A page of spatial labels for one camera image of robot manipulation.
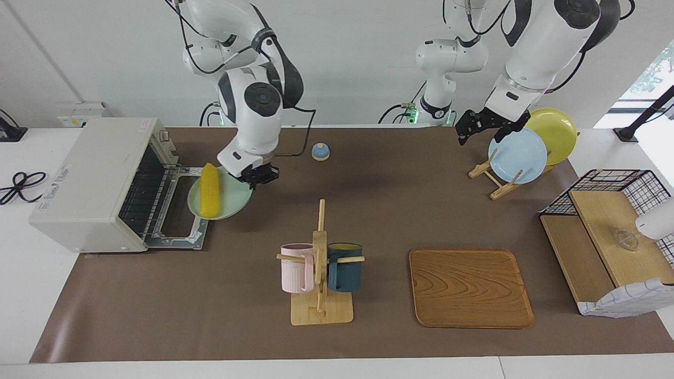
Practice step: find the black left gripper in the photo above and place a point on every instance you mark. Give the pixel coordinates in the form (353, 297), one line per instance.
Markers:
(487, 120)

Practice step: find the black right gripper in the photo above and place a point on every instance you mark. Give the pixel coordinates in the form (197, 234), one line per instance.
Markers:
(258, 173)

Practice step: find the light green plate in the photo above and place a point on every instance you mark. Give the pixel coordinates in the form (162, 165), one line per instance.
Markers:
(234, 197)

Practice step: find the yellow corn cob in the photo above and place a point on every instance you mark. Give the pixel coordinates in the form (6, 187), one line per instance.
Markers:
(209, 189)

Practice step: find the oven glass door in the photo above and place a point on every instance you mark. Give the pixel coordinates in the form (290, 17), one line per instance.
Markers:
(181, 229)

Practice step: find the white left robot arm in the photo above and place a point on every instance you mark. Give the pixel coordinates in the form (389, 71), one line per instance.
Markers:
(547, 37)

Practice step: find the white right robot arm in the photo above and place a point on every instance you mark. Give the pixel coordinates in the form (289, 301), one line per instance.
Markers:
(258, 105)

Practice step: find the white toaster oven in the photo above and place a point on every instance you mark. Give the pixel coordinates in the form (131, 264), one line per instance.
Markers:
(89, 179)

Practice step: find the light blue plate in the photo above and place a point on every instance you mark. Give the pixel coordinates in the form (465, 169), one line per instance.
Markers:
(518, 152)

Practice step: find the wooden plate rack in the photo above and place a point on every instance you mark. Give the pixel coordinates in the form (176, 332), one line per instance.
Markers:
(500, 189)

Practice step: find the brown table mat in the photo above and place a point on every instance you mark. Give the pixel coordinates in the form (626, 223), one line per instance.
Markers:
(316, 221)

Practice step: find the blue call bell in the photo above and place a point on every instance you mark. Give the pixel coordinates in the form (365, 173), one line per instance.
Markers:
(320, 152)

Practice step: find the yellow plate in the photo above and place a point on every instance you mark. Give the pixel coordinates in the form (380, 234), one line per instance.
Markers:
(558, 131)

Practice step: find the pink mug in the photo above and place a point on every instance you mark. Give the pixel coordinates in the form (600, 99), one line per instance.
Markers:
(295, 273)

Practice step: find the dark blue mug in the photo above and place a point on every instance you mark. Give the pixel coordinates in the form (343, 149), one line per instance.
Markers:
(345, 276)

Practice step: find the wooden mug tree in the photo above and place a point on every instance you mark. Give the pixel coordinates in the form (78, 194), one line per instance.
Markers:
(320, 310)

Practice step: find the wooden two-level shelf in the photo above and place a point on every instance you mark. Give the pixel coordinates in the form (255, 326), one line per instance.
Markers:
(605, 221)

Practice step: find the wooden tray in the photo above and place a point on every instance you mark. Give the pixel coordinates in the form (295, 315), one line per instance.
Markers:
(468, 289)

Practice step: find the black clamp stand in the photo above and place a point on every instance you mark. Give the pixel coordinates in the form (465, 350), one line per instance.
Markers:
(645, 116)

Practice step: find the clear glass cup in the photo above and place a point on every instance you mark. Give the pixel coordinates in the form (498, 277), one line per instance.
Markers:
(626, 240)

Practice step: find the white power box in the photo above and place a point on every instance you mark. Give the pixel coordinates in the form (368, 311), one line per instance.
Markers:
(79, 113)

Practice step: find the white rounded device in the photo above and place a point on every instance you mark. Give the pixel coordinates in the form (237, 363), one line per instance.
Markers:
(658, 218)

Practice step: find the white checkered cloth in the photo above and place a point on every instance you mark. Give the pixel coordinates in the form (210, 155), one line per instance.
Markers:
(626, 300)

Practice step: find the black table mount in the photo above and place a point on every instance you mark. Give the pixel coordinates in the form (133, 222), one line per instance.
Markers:
(10, 131)

